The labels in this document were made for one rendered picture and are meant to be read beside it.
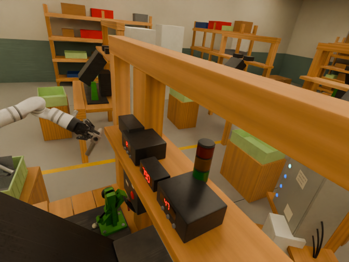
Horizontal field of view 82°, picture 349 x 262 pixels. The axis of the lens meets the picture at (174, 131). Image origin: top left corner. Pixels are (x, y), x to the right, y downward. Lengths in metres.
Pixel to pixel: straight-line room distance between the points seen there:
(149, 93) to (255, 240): 0.60
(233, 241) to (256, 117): 0.35
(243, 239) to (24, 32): 7.61
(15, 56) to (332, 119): 7.85
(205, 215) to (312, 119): 0.33
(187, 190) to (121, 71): 0.83
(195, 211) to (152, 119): 0.46
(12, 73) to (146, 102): 7.35
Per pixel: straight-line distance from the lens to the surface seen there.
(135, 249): 0.92
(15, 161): 2.12
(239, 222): 0.66
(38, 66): 7.88
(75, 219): 1.50
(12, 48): 7.89
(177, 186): 0.60
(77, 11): 7.14
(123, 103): 1.28
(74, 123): 1.15
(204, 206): 0.56
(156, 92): 0.83
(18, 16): 7.77
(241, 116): 0.41
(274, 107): 0.37
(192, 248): 0.58
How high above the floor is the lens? 2.02
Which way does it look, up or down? 28 degrees down
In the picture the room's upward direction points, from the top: 6 degrees clockwise
